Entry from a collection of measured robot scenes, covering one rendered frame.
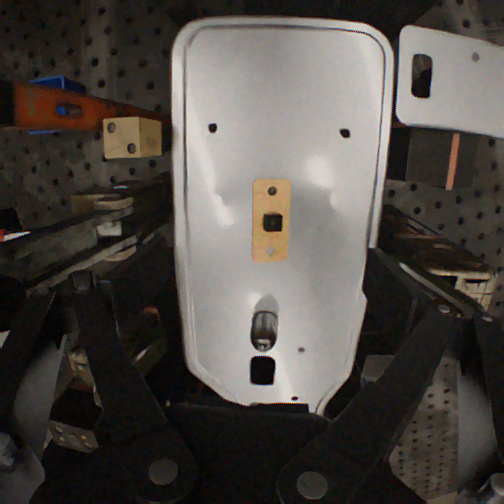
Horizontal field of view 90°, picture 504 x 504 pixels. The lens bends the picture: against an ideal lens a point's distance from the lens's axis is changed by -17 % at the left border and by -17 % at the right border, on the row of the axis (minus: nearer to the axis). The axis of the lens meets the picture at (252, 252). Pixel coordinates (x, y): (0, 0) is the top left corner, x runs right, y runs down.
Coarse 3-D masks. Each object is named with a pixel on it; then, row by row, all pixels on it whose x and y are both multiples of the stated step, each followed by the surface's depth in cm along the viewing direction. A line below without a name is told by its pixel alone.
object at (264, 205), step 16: (256, 192) 29; (288, 192) 29; (256, 208) 29; (272, 208) 29; (288, 208) 30; (256, 224) 29; (288, 224) 30; (256, 240) 30; (272, 240) 30; (256, 256) 30; (272, 256) 31
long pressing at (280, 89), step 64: (192, 64) 27; (256, 64) 26; (320, 64) 26; (384, 64) 25; (192, 128) 29; (256, 128) 28; (320, 128) 28; (384, 128) 27; (192, 192) 31; (320, 192) 30; (384, 192) 30; (192, 256) 33; (320, 256) 32; (192, 320) 36; (320, 320) 35; (256, 384) 39; (320, 384) 38
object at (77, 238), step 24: (96, 216) 23; (120, 216) 25; (24, 240) 16; (48, 240) 18; (72, 240) 21; (96, 240) 24; (120, 240) 26; (0, 264) 14; (24, 264) 17; (48, 264) 19; (72, 264) 20; (0, 288) 12; (24, 288) 14; (0, 312) 12
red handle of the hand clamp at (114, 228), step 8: (104, 224) 25; (112, 224) 25; (120, 224) 26; (0, 232) 21; (8, 232) 22; (16, 232) 22; (24, 232) 22; (96, 232) 25; (104, 232) 25; (112, 232) 25; (120, 232) 26; (0, 240) 21
